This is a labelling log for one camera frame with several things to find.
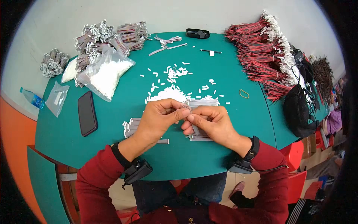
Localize person's right hand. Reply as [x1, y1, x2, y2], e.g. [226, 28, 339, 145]
[181, 106, 253, 158]

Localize person's left hand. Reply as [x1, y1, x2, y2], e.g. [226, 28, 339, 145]
[119, 99, 192, 162]

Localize person's left index finger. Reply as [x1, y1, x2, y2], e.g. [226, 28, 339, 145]
[153, 99, 191, 110]

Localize person's right index finger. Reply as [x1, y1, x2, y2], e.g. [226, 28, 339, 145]
[192, 106, 226, 116]

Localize person's right thumb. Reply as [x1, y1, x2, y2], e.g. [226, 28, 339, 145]
[186, 114, 211, 131]

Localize person's right fingers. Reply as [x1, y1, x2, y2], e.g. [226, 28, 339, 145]
[181, 122, 196, 136]

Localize person's left thumb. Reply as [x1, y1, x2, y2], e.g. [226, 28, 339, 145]
[167, 109, 192, 124]

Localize pile of white connectors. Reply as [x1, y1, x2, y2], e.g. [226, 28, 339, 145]
[140, 62, 231, 105]

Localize black wrist band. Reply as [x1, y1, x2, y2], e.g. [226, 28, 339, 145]
[227, 136, 260, 175]
[110, 142, 153, 190]

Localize person's legs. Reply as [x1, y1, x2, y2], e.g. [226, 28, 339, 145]
[132, 171, 255, 215]

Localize clear bag of white connectors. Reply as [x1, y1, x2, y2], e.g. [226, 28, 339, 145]
[76, 46, 136, 102]

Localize black flat device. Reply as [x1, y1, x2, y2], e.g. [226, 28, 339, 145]
[186, 28, 211, 39]

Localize black smartphone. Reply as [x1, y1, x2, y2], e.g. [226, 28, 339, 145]
[77, 91, 98, 137]

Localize person's body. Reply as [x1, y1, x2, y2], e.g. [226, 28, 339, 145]
[76, 193, 290, 224]

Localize black mesh bag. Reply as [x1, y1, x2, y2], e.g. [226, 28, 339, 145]
[283, 85, 320, 138]

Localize red plastic stool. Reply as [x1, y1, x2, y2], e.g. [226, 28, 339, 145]
[288, 171, 307, 204]
[280, 140, 305, 172]

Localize white filled plastic bag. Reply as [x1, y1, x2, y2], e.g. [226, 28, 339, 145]
[61, 57, 79, 84]

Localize small empty clear bag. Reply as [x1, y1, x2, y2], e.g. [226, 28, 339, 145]
[45, 81, 70, 118]

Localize clear plastic water bottle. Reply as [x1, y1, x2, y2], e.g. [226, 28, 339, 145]
[20, 87, 45, 110]

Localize stack of grey ribbon cables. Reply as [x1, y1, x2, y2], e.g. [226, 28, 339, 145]
[122, 117, 142, 139]
[186, 97, 220, 109]
[185, 124, 214, 142]

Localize loose grey ribbon cables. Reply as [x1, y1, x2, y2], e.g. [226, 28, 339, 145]
[148, 34, 188, 56]

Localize pile of red-black wire bundles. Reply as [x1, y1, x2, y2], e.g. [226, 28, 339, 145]
[224, 10, 300, 103]

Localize large heap of grey cable bundles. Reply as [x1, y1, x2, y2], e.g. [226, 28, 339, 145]
[73, 20, 152, 88]

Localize black cables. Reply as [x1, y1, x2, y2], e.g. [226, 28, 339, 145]
[291, 49, 318, 112]

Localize pile of brown wires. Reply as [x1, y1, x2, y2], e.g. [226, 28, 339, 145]
[311, 56, 334, 102]

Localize small heap of grey cable bundles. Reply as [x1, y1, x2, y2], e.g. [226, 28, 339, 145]
[39, 48, 70, 78]

